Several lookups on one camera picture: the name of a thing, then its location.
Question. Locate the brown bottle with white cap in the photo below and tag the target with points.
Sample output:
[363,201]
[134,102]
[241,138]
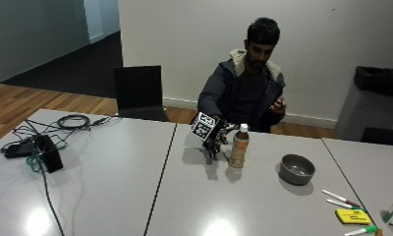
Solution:
[239,147]

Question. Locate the white marker cube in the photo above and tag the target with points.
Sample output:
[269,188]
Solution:
[203,128]

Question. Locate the the person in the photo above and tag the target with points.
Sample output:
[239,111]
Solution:
[243,88]

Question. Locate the grey bowl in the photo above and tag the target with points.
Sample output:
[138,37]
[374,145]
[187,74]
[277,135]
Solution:
[295,169]

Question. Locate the grey cabinet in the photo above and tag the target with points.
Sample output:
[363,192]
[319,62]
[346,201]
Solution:
[368,111]

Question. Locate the black office chair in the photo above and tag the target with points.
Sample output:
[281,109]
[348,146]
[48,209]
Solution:
[137,93]

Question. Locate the black bag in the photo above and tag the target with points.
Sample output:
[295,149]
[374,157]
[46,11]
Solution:
[380,80]

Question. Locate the dark chair back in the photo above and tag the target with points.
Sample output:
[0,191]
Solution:
[383,136]

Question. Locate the red tipped white marker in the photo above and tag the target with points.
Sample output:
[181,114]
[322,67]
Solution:
[339,198]

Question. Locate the green tipped white marker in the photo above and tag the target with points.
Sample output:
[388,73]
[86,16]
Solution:
[342,204]

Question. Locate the black electronics box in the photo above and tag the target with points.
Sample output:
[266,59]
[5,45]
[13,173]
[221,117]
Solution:
[49,153]

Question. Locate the yellow sponge eraser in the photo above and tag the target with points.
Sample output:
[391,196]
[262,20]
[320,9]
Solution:
[352,216]

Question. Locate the green capped white marker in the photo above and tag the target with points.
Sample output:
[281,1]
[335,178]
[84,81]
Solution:
[360,230]

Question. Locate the black power adapter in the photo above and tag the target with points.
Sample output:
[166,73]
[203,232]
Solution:
[16,150]

